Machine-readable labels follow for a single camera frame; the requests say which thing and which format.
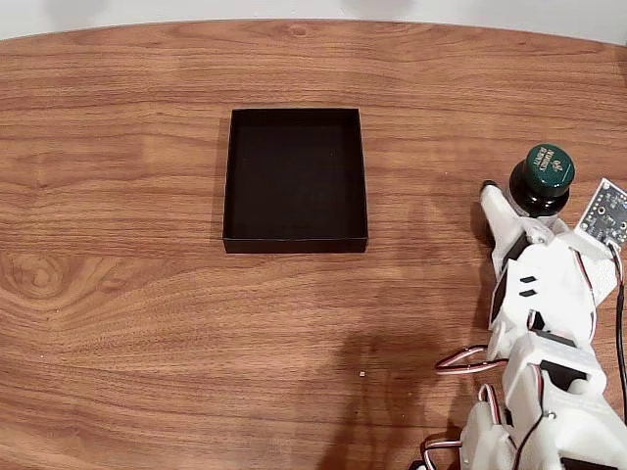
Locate dark pill bottle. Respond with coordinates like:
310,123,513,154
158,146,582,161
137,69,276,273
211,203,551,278
507,144,577,220

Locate black shallow open box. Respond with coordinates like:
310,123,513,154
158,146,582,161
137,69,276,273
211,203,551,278
221,107,370,255

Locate red white black servo wires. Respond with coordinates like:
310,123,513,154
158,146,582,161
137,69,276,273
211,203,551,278
571,248,603,340
422,383,516,470
434,344,509,377

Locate camera board on white mount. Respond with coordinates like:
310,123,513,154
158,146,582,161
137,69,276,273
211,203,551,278
567,177,627,298

